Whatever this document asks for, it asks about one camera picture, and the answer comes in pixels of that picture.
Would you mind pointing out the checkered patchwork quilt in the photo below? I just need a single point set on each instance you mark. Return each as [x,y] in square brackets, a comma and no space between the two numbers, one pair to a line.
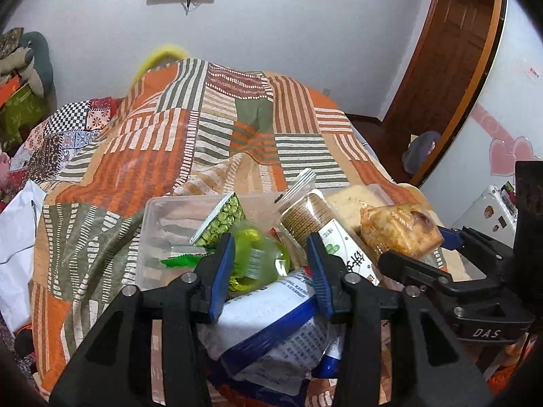
[72,127]

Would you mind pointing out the bread bun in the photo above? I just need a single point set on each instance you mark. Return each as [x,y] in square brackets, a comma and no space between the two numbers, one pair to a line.
[398,229]

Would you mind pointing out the clear plastic container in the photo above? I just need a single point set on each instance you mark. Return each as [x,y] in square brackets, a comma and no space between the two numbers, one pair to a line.
[169,220]

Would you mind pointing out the blue and white snack bag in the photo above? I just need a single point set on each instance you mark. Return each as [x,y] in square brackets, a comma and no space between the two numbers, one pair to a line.
[263,326]

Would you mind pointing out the brown wooden door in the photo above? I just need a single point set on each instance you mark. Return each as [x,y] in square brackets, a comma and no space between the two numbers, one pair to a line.
[449,59]

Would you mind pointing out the green pea print packet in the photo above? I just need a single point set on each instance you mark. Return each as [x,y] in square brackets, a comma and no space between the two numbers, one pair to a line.
[220,220]

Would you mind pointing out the white box with stickers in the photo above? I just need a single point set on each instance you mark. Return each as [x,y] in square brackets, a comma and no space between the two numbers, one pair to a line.
[488,212]

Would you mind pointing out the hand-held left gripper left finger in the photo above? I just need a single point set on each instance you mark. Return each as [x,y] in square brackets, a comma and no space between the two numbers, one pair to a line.
[222,280]

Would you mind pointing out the white cloth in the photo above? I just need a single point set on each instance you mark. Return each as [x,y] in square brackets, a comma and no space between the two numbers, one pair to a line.
[17,254]

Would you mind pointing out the orange striped patchwork blanket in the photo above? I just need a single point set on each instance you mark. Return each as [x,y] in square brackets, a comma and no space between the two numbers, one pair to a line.
[140,157]

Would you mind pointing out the orange and green gift bag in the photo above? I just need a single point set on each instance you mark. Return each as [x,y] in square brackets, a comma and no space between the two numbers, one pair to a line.
[19,110]

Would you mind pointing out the yellow plastic object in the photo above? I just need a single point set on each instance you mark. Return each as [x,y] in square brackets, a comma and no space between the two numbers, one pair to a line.
[157,57]

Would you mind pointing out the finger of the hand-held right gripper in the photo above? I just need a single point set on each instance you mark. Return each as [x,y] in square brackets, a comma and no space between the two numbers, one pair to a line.
[415,273]
[479,246]

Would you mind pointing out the pile of clothes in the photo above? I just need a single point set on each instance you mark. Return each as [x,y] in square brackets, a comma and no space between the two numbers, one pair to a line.
[25,59]

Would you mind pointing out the grey cloth item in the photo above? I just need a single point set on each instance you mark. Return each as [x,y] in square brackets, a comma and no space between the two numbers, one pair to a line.
[420,152]

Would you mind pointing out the brown round cracker packet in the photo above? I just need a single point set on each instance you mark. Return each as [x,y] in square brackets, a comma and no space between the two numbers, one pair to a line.
[305,216]

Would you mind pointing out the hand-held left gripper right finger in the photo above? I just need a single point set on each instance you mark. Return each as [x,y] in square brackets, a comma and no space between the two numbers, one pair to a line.
[320,288]

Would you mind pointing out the green jelly cup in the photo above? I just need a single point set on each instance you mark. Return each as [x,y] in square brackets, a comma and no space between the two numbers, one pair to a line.
[258,258]

